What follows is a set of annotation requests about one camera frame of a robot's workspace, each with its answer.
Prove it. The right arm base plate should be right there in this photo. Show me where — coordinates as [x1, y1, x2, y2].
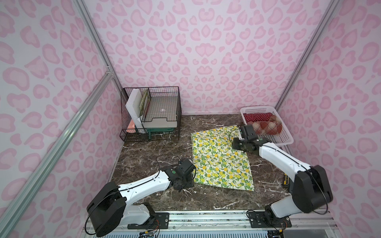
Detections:
[246, 210, 292, 229]

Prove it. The white foam board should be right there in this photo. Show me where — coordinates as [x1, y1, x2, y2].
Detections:
[126, 89, 143, 133]

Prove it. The green stand under tray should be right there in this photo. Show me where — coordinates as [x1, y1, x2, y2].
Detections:
[135, 128, 175, 140]

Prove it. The aluminium front rail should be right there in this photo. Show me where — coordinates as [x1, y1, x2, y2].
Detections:
[78, 210, 343, 238]

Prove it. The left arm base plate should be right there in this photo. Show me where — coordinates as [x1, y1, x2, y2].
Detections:
[128, 212, 170, 230]

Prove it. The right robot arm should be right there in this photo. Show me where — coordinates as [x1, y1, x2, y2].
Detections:
[232, 125, 333, 221]

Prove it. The yellow black utility knife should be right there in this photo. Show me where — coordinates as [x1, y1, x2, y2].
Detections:
[282, 174, 290, 188]

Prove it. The green book in basket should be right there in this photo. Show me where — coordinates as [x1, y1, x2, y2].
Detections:
[140, 89, 151, 118]

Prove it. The red plaid skirt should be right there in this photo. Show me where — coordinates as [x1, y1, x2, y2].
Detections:
[248, 116, 283, 135]

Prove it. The red polka dot skirt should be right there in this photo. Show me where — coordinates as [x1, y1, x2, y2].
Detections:
[243, 113, 273, 124]

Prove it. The black wire basket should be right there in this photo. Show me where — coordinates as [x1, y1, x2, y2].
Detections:
[120, 86, 182, 142]

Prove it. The green lemon print skirt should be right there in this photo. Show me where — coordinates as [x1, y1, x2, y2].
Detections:
[191, 126, 255, 191]

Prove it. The white tray in basket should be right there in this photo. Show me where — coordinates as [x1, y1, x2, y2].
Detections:
[141, 96, 178, 128]

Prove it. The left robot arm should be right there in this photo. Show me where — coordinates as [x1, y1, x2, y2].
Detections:
[86, 159, 196, 238]

